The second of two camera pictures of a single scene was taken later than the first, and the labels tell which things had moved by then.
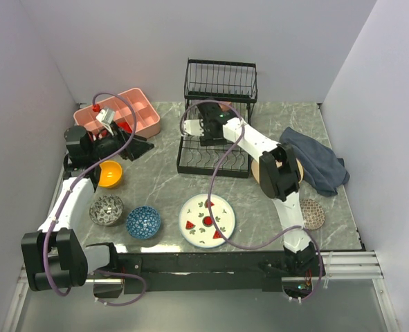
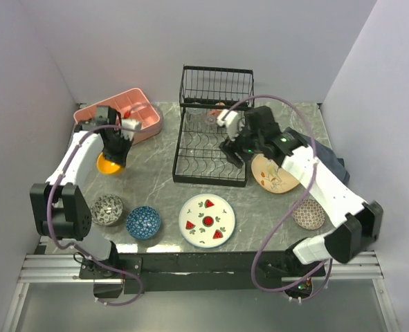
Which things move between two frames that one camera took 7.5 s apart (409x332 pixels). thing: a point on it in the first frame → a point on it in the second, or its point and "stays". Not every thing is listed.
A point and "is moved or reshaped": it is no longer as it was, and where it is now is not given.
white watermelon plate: [196, 223] stays
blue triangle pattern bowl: [142, 223] stays
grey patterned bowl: [106, 210] stays
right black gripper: [207, 140] → [230, 149]
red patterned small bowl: [313, 215] stays
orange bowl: [111, 173] is moved or reshaped
